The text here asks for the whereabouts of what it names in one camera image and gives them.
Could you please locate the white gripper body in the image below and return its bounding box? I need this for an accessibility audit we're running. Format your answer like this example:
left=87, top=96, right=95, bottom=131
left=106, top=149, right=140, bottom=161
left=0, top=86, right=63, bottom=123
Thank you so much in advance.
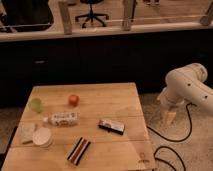
left=157, top=87, right=184, bottom=114

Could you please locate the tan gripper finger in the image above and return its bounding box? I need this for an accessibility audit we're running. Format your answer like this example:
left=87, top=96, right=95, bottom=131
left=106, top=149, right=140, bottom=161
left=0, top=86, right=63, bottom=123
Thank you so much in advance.
left=162, top=110, right=176, bottom=126

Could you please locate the red apple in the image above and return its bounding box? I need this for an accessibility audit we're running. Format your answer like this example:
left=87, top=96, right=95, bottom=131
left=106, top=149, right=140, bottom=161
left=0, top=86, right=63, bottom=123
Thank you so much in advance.
left=68, top=95, right=79, bottom=107

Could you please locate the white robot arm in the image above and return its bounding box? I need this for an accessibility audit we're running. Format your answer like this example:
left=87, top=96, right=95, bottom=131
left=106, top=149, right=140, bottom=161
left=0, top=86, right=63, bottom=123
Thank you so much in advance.
left=157, top=63, right=213, bottom=126

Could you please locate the green plastic cup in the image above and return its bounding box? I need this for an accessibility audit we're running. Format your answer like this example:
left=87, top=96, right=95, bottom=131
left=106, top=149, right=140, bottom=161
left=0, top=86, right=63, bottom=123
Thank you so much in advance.
left=29, top=98, right=43, bottom=113

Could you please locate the dark snack bar package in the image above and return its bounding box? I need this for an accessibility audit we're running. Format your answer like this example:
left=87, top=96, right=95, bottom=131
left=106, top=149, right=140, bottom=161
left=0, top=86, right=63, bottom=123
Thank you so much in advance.
left=98, top=119, right=125, bottom=135

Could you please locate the striped brown black package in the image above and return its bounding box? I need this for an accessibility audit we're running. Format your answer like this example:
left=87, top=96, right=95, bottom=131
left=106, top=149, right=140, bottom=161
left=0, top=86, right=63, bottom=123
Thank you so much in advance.
left=67, top=137, right=91, bottom=166

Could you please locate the clear plastic bottle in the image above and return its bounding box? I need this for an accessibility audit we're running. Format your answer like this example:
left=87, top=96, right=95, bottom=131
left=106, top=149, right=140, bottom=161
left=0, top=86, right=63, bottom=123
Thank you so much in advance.
left=43, top=112, right=78, bottom=126

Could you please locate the black office chair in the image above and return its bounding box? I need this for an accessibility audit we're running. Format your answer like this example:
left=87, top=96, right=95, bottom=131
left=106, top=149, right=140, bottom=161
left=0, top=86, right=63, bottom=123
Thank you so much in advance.
left=75, top=0, right=109, bottom=28

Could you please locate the black power cable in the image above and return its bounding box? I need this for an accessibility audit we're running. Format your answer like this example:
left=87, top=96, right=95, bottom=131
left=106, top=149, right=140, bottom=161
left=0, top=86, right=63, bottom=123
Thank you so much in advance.
left=146, top=102, right=197, bottom=171

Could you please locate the wooden post right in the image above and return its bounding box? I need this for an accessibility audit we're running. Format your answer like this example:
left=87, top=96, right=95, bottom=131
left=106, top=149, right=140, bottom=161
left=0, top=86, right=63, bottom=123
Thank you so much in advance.
left=200, top=1, right=213, bottom=26

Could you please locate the wooden post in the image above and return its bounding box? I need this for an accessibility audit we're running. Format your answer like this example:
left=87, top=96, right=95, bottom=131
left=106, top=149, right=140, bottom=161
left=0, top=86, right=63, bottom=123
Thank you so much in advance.
left=58, top=0, right=72, bottom=35
left=122, top=0, right=135, bottom=31
left=200, top=1, right=213, bottom=26

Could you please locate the wooden post middle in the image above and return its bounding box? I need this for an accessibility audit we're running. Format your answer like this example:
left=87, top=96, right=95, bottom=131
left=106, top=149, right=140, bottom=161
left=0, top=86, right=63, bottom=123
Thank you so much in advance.
left=122, top=0, right=135, bottom=31

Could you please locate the wooden post left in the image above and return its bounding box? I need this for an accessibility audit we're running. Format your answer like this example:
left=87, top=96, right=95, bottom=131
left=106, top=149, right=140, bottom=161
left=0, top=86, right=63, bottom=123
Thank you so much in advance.
left=58, top=0, right=72, bottom=35

